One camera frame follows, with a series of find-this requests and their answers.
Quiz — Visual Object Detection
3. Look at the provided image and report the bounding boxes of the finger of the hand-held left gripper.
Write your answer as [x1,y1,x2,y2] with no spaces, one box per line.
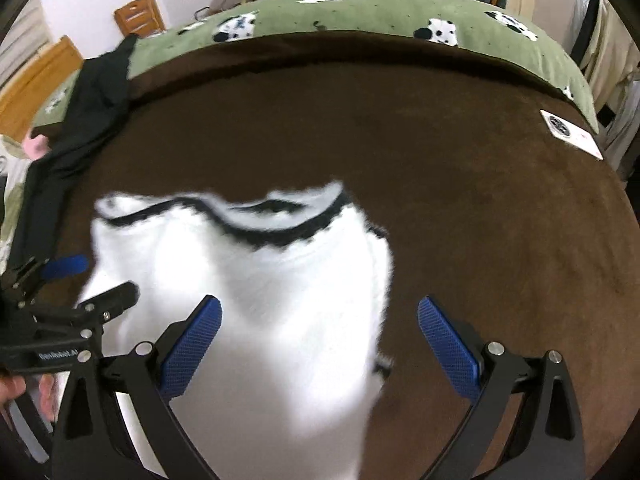
[75,281,141,326]
[0,255,91,306]

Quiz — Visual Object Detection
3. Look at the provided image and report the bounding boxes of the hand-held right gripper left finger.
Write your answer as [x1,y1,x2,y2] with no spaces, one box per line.
[50,294,223,480]

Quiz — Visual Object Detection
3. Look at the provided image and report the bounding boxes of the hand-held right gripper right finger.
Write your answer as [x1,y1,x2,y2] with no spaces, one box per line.
[417,296,587,480]

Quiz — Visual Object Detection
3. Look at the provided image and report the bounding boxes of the white knit sweater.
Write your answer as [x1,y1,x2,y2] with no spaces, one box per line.
[75,177,396,480]

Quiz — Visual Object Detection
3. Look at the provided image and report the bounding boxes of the person's left hand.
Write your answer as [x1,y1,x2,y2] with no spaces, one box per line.
[0,373,58,423]

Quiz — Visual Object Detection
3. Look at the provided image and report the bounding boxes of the white pillow with green dots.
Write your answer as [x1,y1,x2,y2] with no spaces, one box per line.
[0,135,27,253]

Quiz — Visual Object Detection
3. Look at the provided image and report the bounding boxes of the pink cloth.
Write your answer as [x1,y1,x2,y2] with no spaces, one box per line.
[21,134,51,161]

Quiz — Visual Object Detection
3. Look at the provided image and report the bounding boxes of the black pants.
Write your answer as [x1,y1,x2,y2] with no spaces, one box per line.
[10,35,138,273]

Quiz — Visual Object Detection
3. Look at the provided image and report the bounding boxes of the wooden headboard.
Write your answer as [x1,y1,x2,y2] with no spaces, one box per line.
[0,35,86,143]

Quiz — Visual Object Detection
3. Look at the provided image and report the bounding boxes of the brown blanket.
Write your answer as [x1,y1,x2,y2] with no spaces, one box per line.
[50,30,631,480]

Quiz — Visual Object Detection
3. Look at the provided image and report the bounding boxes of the white window blinds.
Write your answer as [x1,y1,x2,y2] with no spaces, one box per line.
[0,0,46,91]

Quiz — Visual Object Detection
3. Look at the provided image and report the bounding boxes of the white card with black circle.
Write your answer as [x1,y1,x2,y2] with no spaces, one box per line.
[540,109,605,162]

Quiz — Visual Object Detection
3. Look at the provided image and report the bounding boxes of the wooden chair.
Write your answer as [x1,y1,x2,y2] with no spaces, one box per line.
[114,0,166,41]

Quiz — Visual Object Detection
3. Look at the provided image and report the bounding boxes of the white hanging garment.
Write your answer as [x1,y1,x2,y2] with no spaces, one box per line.
[575,0,640,181]

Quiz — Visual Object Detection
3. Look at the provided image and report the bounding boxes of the green printed blanket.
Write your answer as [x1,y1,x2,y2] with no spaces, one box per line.
[30,0,601,133]

